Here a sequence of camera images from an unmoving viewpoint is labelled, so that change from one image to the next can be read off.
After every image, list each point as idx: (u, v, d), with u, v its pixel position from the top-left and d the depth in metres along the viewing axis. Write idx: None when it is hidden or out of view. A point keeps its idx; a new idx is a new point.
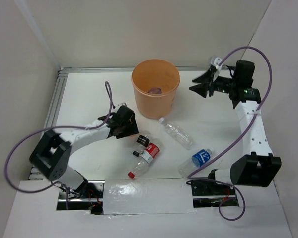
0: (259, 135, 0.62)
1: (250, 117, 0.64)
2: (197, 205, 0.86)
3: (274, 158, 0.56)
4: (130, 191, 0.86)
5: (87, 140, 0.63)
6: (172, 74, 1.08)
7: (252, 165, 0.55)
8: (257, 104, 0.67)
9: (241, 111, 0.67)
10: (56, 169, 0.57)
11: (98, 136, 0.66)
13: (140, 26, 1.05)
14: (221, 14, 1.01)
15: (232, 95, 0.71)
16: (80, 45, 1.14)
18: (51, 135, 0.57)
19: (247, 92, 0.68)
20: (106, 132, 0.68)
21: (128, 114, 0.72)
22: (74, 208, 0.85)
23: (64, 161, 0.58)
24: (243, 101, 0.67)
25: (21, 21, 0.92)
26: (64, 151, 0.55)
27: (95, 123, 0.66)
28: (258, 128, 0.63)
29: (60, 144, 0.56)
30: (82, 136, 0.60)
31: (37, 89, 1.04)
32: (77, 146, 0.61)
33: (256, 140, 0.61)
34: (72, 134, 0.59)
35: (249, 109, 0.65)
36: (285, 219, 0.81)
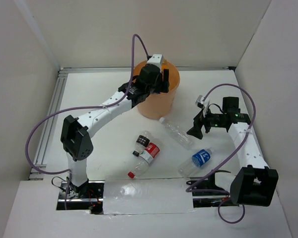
0: (253, 150, 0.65)
1: (243, 135, 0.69)
2: (197, 205, 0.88)
3: (271, 170, 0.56)
4: (130, 192, 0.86)
5: (107, 118, 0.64)
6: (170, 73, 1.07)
7: (249, 178, 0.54)
8: (248, 125, 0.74)
9: (234, 132, 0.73)
10: (83, 150, 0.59)
11: (120, 110, 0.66)
13: (140, 25, 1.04)
14: (221, 14, 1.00)
15: (225, 120, 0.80)
16: (80, 44, 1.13)
18: (71, 121, 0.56)
19: (237, 115, 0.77)
20: (127, 104, 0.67)
21: (151, 74, 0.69)
22: (76, 208, 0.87)
23: (88, 143, 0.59)
24: (235, 122, 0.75)
25: (20, 20, 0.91)
26: (84, 137, 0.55)
27: (114, 97, 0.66)
28: (251, 145, 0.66)
29: (79, 131, 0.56)
30: (100, 117, 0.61)
31: (37, 89, 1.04)
32: (99, 125, 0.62)
33: (251, 154, 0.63)
34: (90, 117, 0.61)
35: (241, 129, 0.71)
36: (284, 219, 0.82)
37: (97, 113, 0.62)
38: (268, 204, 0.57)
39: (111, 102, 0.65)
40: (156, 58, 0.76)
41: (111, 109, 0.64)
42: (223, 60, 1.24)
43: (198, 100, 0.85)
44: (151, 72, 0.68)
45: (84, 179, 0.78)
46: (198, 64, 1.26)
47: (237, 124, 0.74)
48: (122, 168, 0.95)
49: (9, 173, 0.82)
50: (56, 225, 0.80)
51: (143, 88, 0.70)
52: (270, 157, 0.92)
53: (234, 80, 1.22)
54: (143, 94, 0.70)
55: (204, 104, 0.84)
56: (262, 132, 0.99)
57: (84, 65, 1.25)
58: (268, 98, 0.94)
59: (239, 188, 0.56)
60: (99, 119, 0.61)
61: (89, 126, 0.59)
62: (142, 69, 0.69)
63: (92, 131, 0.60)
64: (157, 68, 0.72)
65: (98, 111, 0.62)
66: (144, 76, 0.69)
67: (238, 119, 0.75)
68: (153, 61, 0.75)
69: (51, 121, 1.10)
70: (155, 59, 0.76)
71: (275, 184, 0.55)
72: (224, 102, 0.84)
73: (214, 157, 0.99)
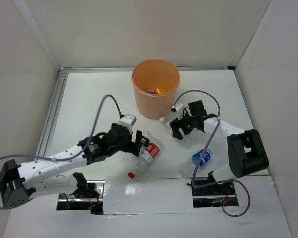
0: (229, 127, 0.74)
1: (216, 123, 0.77)
2: (196, 205, 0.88)
3: (252, 132, 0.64)
4: (130, 192, 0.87)
5: (55, 171, 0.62)
6: (171, 74, 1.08)
7: (238, 143, 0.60)
8: (216, 117, 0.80)
9: (208, 126, 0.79)
10: (13, 202, 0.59)
11: (72, 166, 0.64)
13: (140, 25, 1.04)
14: (221, 14, 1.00)
15: (196, 124, 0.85)
16: (80, 45, 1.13)
18: (10, 167, 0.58)
19: (204, 115, 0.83)
20: (82, 162, 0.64)
21: (118, 139, 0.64)
22: (75, 208, 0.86)
23: (21, 195, 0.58)
24: (204, 120, 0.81)
25: (20, 20, 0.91)
26: (14, 190, 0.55)
27: (70, 151, 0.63)
28: (226, 126, 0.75)
29: (14, 181, 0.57)
30: (43, 170, 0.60)
31: (37, 89, 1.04)
32: (42, 177, 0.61)
33: (229, 129, 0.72)
34: (34, 167, 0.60)
35: (211, 120, 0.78)
36: (284, 219, 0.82)
37: (43, 166, 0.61)
38: (267, 163, 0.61)
39: (63, 156, 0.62)
40: (128, 118, 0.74)
41: (60, 163, 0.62)
42: (223, 61, 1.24)
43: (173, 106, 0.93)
44: (118, 137, 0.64)
45: (74, 188, 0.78)
46: (198, 64, 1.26)
47: (206, 119, 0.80)
48: (122, 168, 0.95)
49: None
50: (56, 226, 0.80)
51: (106, 148, 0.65)
52: (270, 158, 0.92)
53: (234, 80, 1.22)
54: (103, 154, 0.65)
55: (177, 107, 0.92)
56: (262, 132, 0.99)
57: (84, 65, 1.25)
58: (268, 98, 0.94)
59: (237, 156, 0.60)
60: (41, 172, 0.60)
61: (28, 177, 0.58)
62: (111, 131, 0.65)
63: (31, 182, 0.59)
64: (127, 132, 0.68)
65: (45, 163, 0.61)
66: (109, 139, 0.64)
67: (205, 118, 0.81)
68: (123, 121, 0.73)
69: (50, 121, 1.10)
70: (126, 120, 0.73)
71: (260, 142, 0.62)
72: (190, 107, 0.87)
73: (214, 157, 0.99)
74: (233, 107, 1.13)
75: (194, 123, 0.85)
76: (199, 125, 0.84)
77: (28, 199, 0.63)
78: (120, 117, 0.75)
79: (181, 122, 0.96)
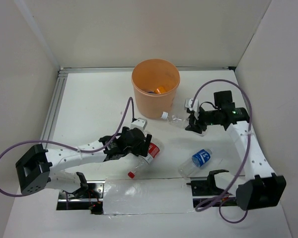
0: (258, 156, 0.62)
1: (245, 138, 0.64)
2: (197, 205, 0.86)
3: (278, 178, 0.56)
4: (131, 192, 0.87)
5: (76, 162, 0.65)
6: (172, 74, 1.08)
7: (259, 189, 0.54)
8: (247, 124, 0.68)
9: (234, 134, 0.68)
10: (32, 186, 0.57)
11: (92, 159, 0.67)
13: (140, 25, 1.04)
14: (221, 14, 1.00)
15: (221, 119, 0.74)
16: (80, 45, 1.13)
18: (37, 151, 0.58)
19: (235, 112, 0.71)
20: (101, 157, 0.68)
21: (135, 140, 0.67)
22: (74, 208, 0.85)
23: (42, 180, 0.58)
24: (233, 123, 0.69)
25: (20, 20, 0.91)
26: (40, 173, 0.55)
27: (92, 145, 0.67)
28: (256, 149, 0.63)
29: (40, 164, 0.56)
30: (68, 158, 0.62)
31: (37, 89, 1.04)
32: (64, 166, 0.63)
33: (256, 162, 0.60)
34: (60, 154, 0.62)
35: (242, 131, 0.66)
36: (284, 219, 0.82)
37: (68, 154, 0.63)
38: (275, 205, 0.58)
39: (86, 148, 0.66)
40: (140, 122, 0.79)
41: (84, 154, 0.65)
42: (223, 61, 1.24)
43: (187, 106, 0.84)
44: (135, 138, 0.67)
45: (76, 186, 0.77)
46: (198, 64, 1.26)
47: (235, 125, 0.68)
48: (122, 168, 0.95)
49: (9, 173, 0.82)
50: (56, 226, 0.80)
51: (122, 148, 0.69)
52: (270, 157, 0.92)
53: (234, 80, 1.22)
54: (120, 153, 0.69)
55: (192, 109, 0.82)
56: (261, 132, 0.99)
57: (84, 65, 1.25)
58: (268, 98, 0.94)
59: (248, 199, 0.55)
60: (67, 160, 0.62)
61: (54, 163, 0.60)
62: (129, 132, 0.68)
63: (55, 168, 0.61)
64: (142, 135, 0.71)
65: (70, 152, 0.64)
66: (127, 139, 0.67)
67: (236, 117, 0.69)
68: (135, 124, 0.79)
69: (50, 121, 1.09)
70: (139, 123, 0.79)
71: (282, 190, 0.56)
72: (216, 97, 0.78)
73: (214, 157, 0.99)
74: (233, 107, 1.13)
75: (220, 118, 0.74)
76: (225, 120, 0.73)
77: (43, 187, 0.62)
78: (133, 121, 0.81)
79: (198, 120, 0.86)
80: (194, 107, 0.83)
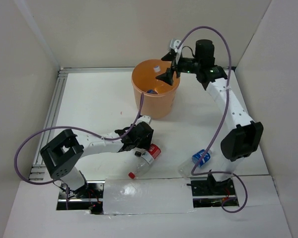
0: (237, 107, 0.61)
1: (224, 94, 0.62)
2: (197, 205, 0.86)
3: (256, 124, 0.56)
4: (130, 191, 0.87)
5: (99, 148, 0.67)
6: None
7: (240, 138, 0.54)
8: (225, 80, 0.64)
9: (213, 91, 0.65)
10: (61, 169, 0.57)
11: (111, 148, 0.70)
13: (140, 25, 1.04)
14: (221, 14, 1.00)
15: (200, 78, 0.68)
16: (80, 44, 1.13)
18: (68, 135, 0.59)
19: (212, 71, 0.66)
20: (118, 146, 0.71)
21: (145, 132, 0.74)
22: (74, 208, 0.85)
23: (71, 163, 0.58)
24: (212, 82, 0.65)
25: (20, 20, 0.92)
26: (75, 154, 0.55)
27: (111, 135, 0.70)
28: (234, 102, 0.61)
29: (74, 147, 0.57)
30: (95, 144, 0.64)
31: (37, 89, 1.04)
32: (89, 151, 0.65)
33: (236, 113, 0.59)
34: (88, 139, 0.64)
35: (221, 87, 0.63)
36: (284, 220, 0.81)
37: (94, 139, 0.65)
38: (256, 149, 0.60)
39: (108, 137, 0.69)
40: (146, 118, 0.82)
41: (107, 142, 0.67)
42: (223, 61, 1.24)
43: (171, 47, 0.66)
44: (145, 129, 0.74)
45: (80, 183, 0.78)
46: None
47: (213, 82, 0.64)
48: (122, 169, 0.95)
49: (9, 173, 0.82)
50: (56, 226, 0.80)
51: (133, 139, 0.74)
52: (271, 157, 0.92)
53: (234, 80, 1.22)
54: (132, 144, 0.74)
55: (178, 52, 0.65)
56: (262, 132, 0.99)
57: (84, 65, 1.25)
58: (268, 98, 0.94)
59: (232, 148, 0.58)
60: (94, 145, 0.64)
61: (84, 146, 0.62)
62: (139, 124, 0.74)
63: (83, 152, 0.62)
64: (151, 128, 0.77)
65: (96, 138, 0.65)
66: (138, 130, 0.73)
67: (214, 76, 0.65)
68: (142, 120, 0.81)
69: (51, 121, 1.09)
70: (145, 120, 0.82)
71: (260, 135, 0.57)
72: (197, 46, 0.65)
73: (213, 157, 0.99)
74: None
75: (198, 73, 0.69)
76: (202, 79, 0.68)
77: (69, 172, 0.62)
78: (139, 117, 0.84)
79: (177, 65, 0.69)
80: (180, 50, 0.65)
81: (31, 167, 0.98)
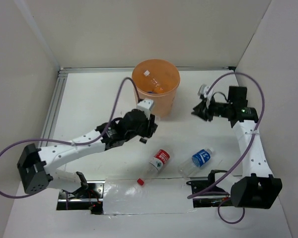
0: (258, 156, 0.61)
1: (249, 138, 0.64)
2: (196, 205, 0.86)
3: (274, 179, 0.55)
4: (131, 192, 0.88)
5: (75, 155, 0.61)
6: (172, 74, 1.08)
7: (252, 187, 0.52)
8: (255, 124, 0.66)
9: (239, 131, 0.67)
10: (34, 185, 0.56)
11: (90, 151, 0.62)
13: (140, 25, 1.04)
14: (221, 14, 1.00)
15: (229, 115, 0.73)
16: (80, 45, 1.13)
18: (30, 151, 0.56)
19: (244, 110, 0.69)
20: (101, 147, 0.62)
21: (135, 123, 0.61)
22: (74, 208, 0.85)
23: (42, 179, 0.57)
24: (240, 121, 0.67)
25: (20, 20, 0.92)
26: (36, 174, 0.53)
27: (88, 136, 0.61)
28: (257, 149, 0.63)
29: (35, 165, 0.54)
30: (63, 154, 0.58)
31: (37, 89, 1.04)
32: (62, 161, 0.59)
33: (255, 161, 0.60)
34: (54, 151, 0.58)
35: (247, 129, 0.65)
36: (284, 219, 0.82)
37: (62, 149, 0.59)
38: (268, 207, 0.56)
39: (82, 141, 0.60)
40: (146, 103, 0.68)
41: (80, 148, 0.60)
42: (223, 61, 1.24)
43: (201, 91, 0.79)
44: (135, 120, 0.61)
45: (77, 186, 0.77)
46: (198, 64, 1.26)
47: (242, 122, 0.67)
48: (122, 169, 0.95)
49: (9, 173, 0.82)
50: (55, 226, 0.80)
51: (122, 134, 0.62)
52: (271, 157, 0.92)
53: (234, 80, 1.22)
54: (121, 140, 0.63)
55: (207, 96, 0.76)
56: (262, 132, 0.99)
57: (84, 65, 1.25)
58: (267, 99, 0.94)
59: (241, 194, 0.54)
60: (62, 156, 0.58)
61: (49, 160, 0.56)
62: (126, 114, 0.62)
63: (50, 167, 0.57)
64: (144, 115, 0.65)
65: (65, 148, 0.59)
66: (126, 123, 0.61)
67: (244, 115, 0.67)
68: (142, 107, 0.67)
69: (51, 121, 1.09)
70: (145, 105, 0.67)
71: (277, 193, 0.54)
72: (230, 92, 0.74)
73: (213, 157, 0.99)
74: None
75: (229, 112, 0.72)
76: (232, 117, 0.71)
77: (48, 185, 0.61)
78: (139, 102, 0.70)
79: (208, 110, 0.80)
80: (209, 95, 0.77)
81: None
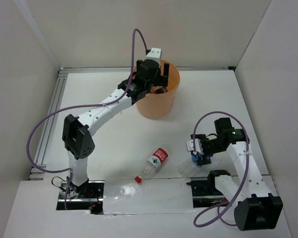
0: (256, 176, 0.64)
1: (243, 159, 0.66)
2: (197, 205, 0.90)
3: (274, 198, 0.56)
4: (130, 192, 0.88)
5: (108, 116, 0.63)
6: (170, 71, 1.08)
7: (254, 209, 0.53)
8: (245, 144, 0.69)
9: (233, 153, 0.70)
10: (84, 148, 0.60)
11: (120, 108, 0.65)
13: (140, 25, 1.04)
14: (221, 14, 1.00)
15: (222, 139, 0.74)
16: (80, 45, 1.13)
18: (71, 120, 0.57)
19: (234, 132, 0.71)
20: (128, 102, 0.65)
21: (151, 71, 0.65)
22: (77, 208, 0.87)
23: (90, 141, 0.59)
24: (233, 143, 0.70)
25: (20, 20, 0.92)
26: (84, 136, 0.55)
27: (114, 95, 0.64)
28: (253, 169, 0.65)
29: (80, 129, 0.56)
30: (100, 116, 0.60)
31: (37, 89, 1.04)
32: (100, 123, 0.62)
33: (253, 181, 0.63)
34: (90, 115, 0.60)
35: (240, 150, 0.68)
36: (284, 220, 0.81)
37: (97, 112, 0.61)
38: (273, 227, 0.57)
39: (110, 100, 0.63)
40: (155, 53, 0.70)
41: (111, 106, 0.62)
42: (223, 61, 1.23)
43: (189, 148, 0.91)
44: (150, 69, 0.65)
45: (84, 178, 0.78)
46: (198, 64, 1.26)
47: (235, 144, 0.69)
48: (122, 169, 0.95)
49: (9, 173, 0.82)
50: (55, 226, 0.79)
51: (143, 85, 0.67)
52: (271, 157, 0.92)
53: (234, 80, 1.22)
54: (144, 90, 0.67)
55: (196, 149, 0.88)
56: (262, 132, 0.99)
57: (84, 65, 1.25)
58: (267, 98, 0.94)
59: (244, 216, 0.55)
60: (99, 117, 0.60)
61: (90, 124, 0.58)
62: (141, 65, 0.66)
63: (93, 130, 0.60)
64: (157, 63, 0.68)
65: (98, 110, 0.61)
66: (143, 72, 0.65)
67: (235, 137, 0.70)
68: (152, 56, 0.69)
69: (51, 121, 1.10)
70: (155, 54, 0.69)
71: (277, 211, 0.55)
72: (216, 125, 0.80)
73: (213, 157, 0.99)
74: (232, 107, 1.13)
75: (221, 139, 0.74)
76: (224, 140, 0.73)
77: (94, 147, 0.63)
78: (147, 53, 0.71)
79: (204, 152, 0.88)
80: (196, 148, 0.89)
81: (31, 167, 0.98)
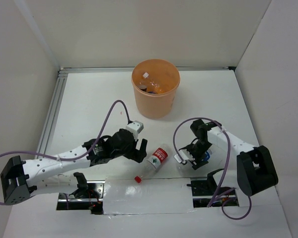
0: (237, 141, 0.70)
1: (221, 135, 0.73)
2: (196, 205, 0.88)
3: (261, 148, 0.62)
4: (131, 192, 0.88)
5: (58, 171, 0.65)
6: (172, 74, 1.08)
7: (248, 163, 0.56)
8: (218, 126, 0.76)
9: (213, 137, 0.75)
10: (14, 198, 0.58)
11: (74, 167, 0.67)
13: (140, 25, 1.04)
14: (221, 14, 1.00)
15: (200, 135, 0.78)
16: (80, 45, 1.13)
18: (15, 163, 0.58)
19: (207, 124, 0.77)
20: (85, 164, 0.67)
21: (123, 143, 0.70)
22: (74, 208, 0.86)
23: (24, 192, 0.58)
24: (209, 130, 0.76)
25: (20, 21, 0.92)
26: (18, 187, 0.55)
27: (74, 152, 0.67)
28: (233, 138, 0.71)
29: (18, 177, 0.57)
30: (47, 169, 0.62)
31: (37, 89, 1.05)
32: (44, 176, 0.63)
33: (237, 145, 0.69)
34: (38, 165, 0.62)
35: (216, 131, 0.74)
36: (284, 219, 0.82)
37: (47, 164, 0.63)
38: (276, 181, 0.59)
39: (67, 156, 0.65)
40: (135, 125, 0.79)
41: (64, 163, 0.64)
42: (223, 60, 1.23)
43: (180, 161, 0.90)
44: (122, 141, 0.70)
45: (72, 188, 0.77)
46: (198, 64, 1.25)
47: (210, 130, 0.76)
48: (122, 169, 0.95)
49: None
50: (55, 226, 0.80)
51: (109, 151, 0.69)
52: None
53: (234, 80, 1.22)
54: (107, 157, 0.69)
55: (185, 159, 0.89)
56: (262, 132, 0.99)
57: (84, 66, 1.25)
58: (268, 99, 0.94)
59: (246, 177, 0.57)
60: (46, 170, 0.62)
61: (32, 174, 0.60)
62: (116, 134, 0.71)
63: (33, 180, 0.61)
64: (132, 137, 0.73)
65: (50, 162, 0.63)
66: (114, 141, 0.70)
67: (207, 127, 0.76)
68: (132, 128, 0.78)
69: (50, 121, 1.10)
70: (134, 126, 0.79)
71: (268, 160, 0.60)
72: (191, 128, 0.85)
73: (214, 157, 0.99)
74: (232, 107, 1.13)
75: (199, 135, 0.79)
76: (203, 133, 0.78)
77: (29, 197, 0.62)
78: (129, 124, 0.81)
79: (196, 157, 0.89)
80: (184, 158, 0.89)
81: None
